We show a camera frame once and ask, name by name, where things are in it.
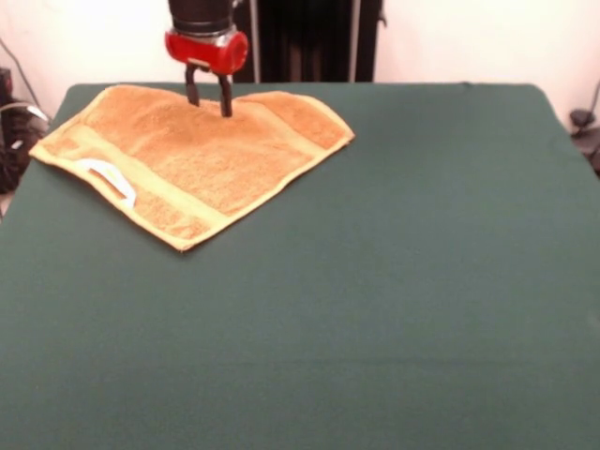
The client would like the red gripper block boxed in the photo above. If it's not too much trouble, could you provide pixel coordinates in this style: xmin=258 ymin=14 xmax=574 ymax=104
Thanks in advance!
xmin=163 ymin=27 xmax=250 ymax=118

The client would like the orange terry towel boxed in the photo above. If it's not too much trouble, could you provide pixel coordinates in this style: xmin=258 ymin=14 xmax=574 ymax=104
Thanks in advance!
xmin=28 ymin=83 xmax=356 ymax=255

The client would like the dark green table cloth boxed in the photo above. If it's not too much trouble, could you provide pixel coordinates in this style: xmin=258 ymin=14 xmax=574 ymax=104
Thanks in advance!
xmin=0 ymin=82 xmax=600 ymax=450

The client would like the black floor device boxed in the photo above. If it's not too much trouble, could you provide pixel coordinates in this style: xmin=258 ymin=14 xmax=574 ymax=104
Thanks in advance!
xmin=569 ymin=108 xmax=600 ymax=177

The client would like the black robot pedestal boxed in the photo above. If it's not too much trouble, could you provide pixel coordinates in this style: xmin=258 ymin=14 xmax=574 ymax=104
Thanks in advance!
xmin=233 ymin=0 xmax=386 ymax=84

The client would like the black cable pile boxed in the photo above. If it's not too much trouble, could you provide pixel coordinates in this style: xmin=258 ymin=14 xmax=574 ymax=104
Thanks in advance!
xmin=0 ymin=98 xmax=52 ymax=194

